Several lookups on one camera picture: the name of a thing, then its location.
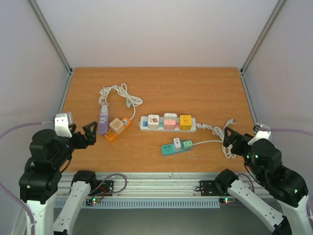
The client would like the beige cube socket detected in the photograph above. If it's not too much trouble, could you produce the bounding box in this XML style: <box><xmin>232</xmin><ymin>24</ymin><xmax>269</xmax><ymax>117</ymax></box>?
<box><xmin>109</xmin><ymin>118</ymin><xmax>125</xmax><ymax>135</ymax></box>

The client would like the green plug adapter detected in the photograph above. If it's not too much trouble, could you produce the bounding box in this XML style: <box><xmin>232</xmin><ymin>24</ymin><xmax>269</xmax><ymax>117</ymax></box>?
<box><xmin>183</xmin><ymin>140</ymin><xmax>193</xmax><ymax>150</ymax></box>

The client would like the yellow cube socket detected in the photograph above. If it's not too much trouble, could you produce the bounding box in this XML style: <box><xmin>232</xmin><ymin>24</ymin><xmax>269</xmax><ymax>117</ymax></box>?
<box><xmin>179</xmin><ymin>115</ymin><xmax>192</xmax><ymax>130</ymax></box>

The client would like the white usb charger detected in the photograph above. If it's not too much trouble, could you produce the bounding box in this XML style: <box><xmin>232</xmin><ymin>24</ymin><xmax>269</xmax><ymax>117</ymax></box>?
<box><xmin>173</xmin><ymin>138</ymin><xmax>181</xmax><ymax>151</ymax></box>

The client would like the pink cube socket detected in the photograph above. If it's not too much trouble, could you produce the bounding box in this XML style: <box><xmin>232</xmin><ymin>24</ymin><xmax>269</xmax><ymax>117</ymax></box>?
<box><xmin>163</xmin><ymin>119</ymin><xmax>176</xmax><ymax>130</ymax></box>

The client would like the white cube socket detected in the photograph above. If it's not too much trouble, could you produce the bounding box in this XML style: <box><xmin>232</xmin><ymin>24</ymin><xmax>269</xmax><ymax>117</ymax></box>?
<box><xmin>148</xmin><ymin>114</ymin><xmax>159</xmax><ymax>129</ymax></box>

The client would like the white round-corner adapter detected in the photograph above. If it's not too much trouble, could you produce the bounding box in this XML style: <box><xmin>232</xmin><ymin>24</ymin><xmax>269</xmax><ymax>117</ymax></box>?
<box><xmin>164</xmin><ymin>113</ymin><xmax>178</xmax><ymax>120</ymax></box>

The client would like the small white charger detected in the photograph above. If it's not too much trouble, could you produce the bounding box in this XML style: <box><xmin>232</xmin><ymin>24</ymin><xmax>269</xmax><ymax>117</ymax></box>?
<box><xmin>100</xmin><ymin>105</ymin><xmax>109</xmax><ymax>116</ymax></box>

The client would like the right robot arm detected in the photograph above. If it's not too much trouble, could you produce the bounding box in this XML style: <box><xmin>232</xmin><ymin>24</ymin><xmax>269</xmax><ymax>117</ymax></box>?
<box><xmin>215</xmin><ymin>124</ymin><xmax>313</xmax><ymax>235</ymax></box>

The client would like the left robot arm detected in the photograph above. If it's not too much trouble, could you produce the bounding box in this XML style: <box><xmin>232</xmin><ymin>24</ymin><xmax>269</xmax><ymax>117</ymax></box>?
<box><xmin>19</xmin><ymin>121</ymin><xmax>99</xmax><ymax>235</ymax></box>

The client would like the orange power strip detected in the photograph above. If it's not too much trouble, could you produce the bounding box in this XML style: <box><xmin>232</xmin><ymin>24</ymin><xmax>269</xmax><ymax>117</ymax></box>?
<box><xmin>104</xmin><ymin>117</ymin><xmax>132</xmax><ymax>142</ymax></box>

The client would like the purple power strip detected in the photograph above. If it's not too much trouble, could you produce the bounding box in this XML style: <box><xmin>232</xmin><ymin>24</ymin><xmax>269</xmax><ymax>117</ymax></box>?
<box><xmin>98</xmin><ymin>110</ymin><xmax>109</xmax><ymax>136</ymax></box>

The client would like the long white power strip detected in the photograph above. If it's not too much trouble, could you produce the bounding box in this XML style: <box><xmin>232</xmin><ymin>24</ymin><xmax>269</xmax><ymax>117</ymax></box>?
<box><xmin>138</xmin><ymin>116</ymin><xmax>197</xmax><ymax>133</ymax></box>

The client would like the teal power strip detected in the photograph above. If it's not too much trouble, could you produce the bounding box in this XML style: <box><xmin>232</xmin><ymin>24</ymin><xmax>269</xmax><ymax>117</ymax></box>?
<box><xmin>160</xmin><ymin>138</ymin><xmax>193</xmax><ymax>156</ymax></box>

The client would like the white power strip cable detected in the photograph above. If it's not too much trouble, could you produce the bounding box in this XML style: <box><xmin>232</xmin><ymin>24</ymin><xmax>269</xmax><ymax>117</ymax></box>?
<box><xmin>193</xmin><ymin>118</ymin><xmax>238</xmax><ymax>159</ymax></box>

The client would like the purple strip white cable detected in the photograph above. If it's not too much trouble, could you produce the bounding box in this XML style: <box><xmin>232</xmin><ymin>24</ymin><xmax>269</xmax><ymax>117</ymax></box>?
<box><xmin>98</xmin><ymin>85</ymin><xmax>120</xmax><ymax>107</ymax></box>

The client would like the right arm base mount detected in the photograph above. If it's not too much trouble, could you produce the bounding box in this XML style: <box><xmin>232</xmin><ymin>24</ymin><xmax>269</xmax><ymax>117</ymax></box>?
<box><xmin>199</xmin><ymin>180</ymin><xmax>220</xmax><ymax>196</ymax></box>

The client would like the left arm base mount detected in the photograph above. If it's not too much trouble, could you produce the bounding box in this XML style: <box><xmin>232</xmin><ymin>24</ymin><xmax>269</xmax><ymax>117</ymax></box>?
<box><xmin>92</xmin><ymin>180</ymin><xmax>114</xmax><ymax>196</ymax></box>

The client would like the orange strip white cable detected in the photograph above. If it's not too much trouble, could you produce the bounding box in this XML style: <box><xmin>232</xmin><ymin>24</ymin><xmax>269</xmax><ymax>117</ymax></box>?
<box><xmin>116</xmin><ymin>83</ymin><xmax>143</xmax><ymax>120</ymax></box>

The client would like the slotted cable duct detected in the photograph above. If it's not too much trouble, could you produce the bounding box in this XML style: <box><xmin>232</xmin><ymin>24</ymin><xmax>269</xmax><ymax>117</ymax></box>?
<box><xmin>81</xmin><ymin>198</ymin><xmax>220</xmax><ymax>210</ymax></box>

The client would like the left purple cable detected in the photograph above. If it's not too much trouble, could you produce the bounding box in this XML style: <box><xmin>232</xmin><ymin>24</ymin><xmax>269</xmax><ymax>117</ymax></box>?
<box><xmin>0</xmin><ymin>121</ymin><xmax>56</xmax><ymax>235</ymax></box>

